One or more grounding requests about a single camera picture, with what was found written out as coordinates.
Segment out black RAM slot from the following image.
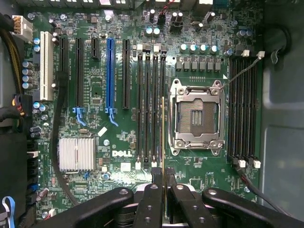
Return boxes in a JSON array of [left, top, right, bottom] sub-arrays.
[[152, 45, 160, 171], [236, 49, 243, 168], [250, 51, 262, 169], [144, 45, 152, 171], [243, 49, 250, 169], [228, 49, 236, 167], [135, 45, 143, 171], [160, 45, 167, 171]]

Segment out green Dell motherboard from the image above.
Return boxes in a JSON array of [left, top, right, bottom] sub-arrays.
[[22, 0, 264, 214]]

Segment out silver finned heatsink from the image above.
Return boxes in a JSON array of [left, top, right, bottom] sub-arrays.
[[58, 137, 96, 172]]

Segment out silver CPU socket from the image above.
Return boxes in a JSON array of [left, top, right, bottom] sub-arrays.
[[167, 78, 226, 157]]

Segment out open PC case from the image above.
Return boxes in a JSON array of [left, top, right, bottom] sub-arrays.
[[0, 0, 304, 228]]

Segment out long black expansion slot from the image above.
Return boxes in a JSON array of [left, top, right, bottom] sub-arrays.
[[58, 34, 70, 109], [122, 39, 132, 110]]

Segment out black plastic shroud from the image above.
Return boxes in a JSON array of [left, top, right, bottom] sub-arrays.
[[0, 133, 28, 198]]

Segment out blue expansion slot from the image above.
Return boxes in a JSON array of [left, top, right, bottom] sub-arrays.
[[105, 37, 119, 128]]

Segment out thin metal locking lever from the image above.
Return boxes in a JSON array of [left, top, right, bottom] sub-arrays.
[[219, 57, 262, 91]]

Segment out black power connector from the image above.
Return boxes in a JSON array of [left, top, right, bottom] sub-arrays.
[[13, 94, 34, 133]]

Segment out short black expansion slot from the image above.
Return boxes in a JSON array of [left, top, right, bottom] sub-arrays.
[[91, 37, 101, 60]]

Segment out white expansion slot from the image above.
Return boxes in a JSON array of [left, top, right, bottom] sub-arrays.
[[39, 30, 54, 102]]

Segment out silver power supply unit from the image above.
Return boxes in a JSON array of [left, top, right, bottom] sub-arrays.
[[0, 40, 11, 107]]

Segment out white power connector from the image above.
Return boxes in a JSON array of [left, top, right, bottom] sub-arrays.
[[11, 15, 34, 43]]

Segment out black and red wire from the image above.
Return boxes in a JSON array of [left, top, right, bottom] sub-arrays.
[[234, 163, 288, 216]]

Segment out thick black sleeved cable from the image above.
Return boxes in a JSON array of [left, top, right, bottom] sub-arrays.
[[51, 71, 80, 207]]

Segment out light blue wire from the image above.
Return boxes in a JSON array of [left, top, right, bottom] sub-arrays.
[[1, 196, 16, 228]]

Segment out black cable clip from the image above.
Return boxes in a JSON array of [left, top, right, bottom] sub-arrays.
[[270, 25, 293, 65]]

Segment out red black fan wire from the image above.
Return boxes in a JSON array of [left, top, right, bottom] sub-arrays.
[[156, 0, 176, 25]]

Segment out black yellow power cable bundle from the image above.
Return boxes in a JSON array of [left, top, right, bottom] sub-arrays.
[[0, 13, 24, 95]]

